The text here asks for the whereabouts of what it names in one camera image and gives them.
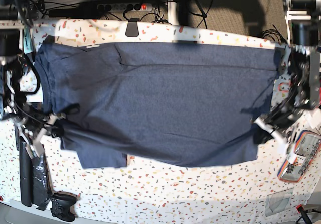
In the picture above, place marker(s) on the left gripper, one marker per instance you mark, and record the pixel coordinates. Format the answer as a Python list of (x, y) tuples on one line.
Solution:
[(281, 118)]

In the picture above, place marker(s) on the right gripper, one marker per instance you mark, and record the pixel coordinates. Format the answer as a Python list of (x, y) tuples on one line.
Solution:
[(38, 122)]

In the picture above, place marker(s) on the blue grey T-shirt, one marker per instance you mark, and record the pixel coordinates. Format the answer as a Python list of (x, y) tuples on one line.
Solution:
[(181, 104)]

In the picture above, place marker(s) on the striped transparent pencil case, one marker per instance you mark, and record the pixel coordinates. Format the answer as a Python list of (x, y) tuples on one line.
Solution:
[(300, 157)]

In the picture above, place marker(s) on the clear plastic sheet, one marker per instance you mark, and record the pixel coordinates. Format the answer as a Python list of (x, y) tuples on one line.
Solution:
[(278, 202)]

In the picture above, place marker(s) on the black plastic bag roll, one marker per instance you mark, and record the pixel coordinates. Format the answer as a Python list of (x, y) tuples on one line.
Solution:
[(34, 179)]

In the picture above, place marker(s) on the mint green highlighter pen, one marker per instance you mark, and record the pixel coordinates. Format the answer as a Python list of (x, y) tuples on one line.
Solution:
[(28, 45)]

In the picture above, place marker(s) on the red black clamp bottom right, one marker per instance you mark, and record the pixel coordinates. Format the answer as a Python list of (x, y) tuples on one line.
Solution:
[(303, 215)]

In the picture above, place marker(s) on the black game controller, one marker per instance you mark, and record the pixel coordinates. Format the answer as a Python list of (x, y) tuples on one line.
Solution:
[(61, 205)]

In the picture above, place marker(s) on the black clip on table edge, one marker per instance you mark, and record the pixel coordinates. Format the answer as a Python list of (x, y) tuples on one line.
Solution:
[(132, 28)]

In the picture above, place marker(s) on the white power strip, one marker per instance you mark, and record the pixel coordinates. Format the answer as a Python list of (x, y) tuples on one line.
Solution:
[(120, 7)]

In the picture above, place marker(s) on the white metal table leg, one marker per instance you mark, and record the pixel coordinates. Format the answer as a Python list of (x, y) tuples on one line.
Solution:
[(172, 13)]

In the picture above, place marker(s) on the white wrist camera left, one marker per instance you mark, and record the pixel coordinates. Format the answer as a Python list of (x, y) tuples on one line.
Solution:
[(283, 144)]

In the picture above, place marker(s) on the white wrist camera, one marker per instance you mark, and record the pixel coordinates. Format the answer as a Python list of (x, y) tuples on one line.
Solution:
[(33, 145), (283, 144)]

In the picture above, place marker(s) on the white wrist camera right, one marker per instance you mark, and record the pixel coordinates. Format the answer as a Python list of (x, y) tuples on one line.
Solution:
[(33, 145)]

